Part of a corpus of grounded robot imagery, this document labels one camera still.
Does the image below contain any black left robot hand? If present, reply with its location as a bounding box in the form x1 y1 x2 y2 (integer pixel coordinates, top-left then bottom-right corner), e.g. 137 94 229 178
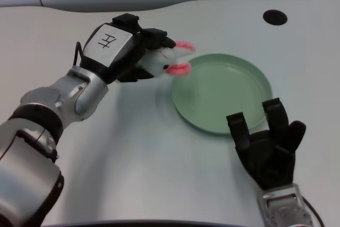
79 13 177 83

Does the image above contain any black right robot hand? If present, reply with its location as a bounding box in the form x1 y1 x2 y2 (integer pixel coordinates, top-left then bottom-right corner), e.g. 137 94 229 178
226 98 307 190

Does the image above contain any white rabbit plush doll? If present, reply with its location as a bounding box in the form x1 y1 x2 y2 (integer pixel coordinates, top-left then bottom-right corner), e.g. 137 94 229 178
137 40 196 78

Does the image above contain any green round plate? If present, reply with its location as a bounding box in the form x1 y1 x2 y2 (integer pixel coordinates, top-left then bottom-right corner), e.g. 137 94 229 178
171 53 273 134

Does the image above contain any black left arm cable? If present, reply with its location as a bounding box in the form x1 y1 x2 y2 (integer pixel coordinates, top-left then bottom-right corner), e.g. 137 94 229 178
72 41 83 67

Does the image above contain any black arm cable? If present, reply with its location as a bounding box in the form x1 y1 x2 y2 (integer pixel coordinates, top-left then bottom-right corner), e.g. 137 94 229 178
72 41 83 67
302 196 325 227

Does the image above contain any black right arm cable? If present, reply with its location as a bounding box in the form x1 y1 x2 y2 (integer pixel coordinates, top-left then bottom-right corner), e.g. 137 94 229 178
302 196 325 227

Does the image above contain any black table cable grommet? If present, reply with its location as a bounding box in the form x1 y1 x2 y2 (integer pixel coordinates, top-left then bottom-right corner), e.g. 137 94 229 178
262 10 288 26

